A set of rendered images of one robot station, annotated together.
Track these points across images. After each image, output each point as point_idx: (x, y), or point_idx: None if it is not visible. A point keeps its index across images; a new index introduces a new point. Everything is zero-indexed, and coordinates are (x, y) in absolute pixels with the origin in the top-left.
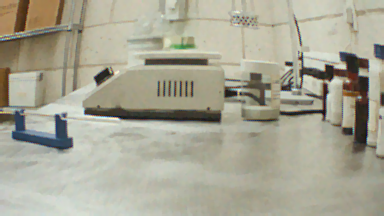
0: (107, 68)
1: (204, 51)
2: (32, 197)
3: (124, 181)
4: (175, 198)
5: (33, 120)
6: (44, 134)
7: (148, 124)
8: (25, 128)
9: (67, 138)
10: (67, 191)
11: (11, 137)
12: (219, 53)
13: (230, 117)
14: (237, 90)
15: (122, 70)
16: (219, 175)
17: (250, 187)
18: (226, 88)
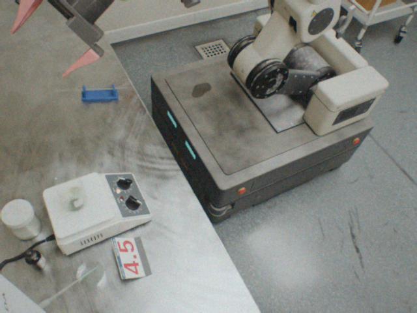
0: (119, 177)
1: (61, 214)
2: (51, 41)
3: (40, 72)
4: (22, 64)
5: (150, 142)
6: (95, 93)
7: (83, 175)
8: (113, 96)
9: (81, 94)
10: (47, 52)
11: (118, 92)
12: (43, 193)
13: (50, 227)
14: (45, 238)
15: (104, 174)
16: (18, 89)
17: (5, 77)
18: (53, 234)
